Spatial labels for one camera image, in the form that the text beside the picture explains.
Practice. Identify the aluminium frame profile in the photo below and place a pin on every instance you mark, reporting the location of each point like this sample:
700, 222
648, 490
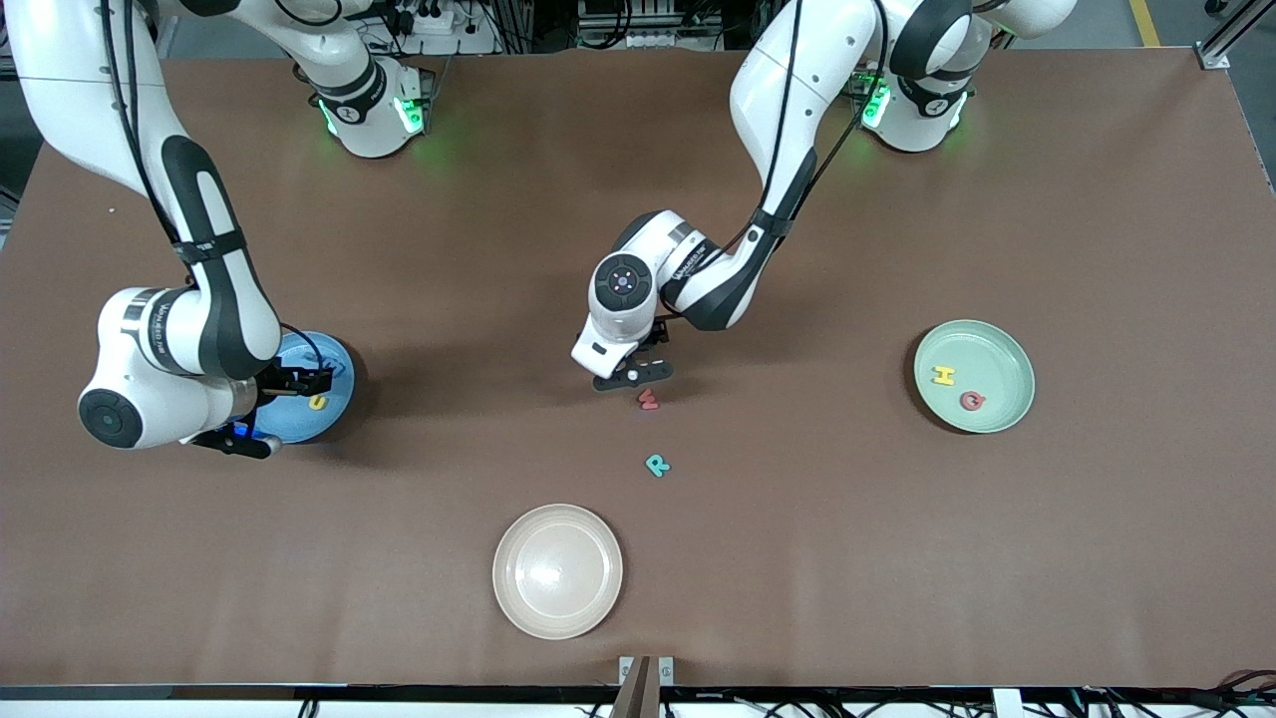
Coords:
1236, 30

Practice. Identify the black table edge bar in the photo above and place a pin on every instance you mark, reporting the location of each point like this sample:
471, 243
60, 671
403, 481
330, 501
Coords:
299, 691

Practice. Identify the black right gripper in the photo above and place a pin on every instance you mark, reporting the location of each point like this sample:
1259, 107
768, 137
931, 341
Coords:
282, 381

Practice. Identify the red foam letter Q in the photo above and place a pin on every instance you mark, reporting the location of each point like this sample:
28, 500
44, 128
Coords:
962, 401

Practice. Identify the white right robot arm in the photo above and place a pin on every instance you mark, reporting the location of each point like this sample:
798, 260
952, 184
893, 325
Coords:
150, 339

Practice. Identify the teal foam letter R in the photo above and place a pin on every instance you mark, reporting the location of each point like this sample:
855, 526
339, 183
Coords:
653, 465

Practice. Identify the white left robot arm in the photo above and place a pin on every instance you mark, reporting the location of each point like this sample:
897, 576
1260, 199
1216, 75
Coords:
788, 90

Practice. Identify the blue round plate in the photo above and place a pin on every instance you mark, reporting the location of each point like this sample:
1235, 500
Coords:
334, 417

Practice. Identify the grey bracket with post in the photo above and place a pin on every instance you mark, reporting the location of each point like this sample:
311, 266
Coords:
646, 688

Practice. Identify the yellow foam letter H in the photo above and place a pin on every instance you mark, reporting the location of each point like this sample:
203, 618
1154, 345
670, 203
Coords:
944, 376

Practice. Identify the beige round plate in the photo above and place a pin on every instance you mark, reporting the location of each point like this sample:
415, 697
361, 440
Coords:
558, 573

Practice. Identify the white power strip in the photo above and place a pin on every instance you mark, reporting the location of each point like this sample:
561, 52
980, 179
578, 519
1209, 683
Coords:
638, 40

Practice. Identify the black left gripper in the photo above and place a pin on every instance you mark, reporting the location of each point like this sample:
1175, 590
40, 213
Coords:
659, 332

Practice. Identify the green round plate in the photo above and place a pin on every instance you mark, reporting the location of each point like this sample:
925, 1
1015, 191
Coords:
997, 359

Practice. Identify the red foam letter w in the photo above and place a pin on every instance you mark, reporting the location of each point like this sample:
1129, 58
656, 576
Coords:
649, 403

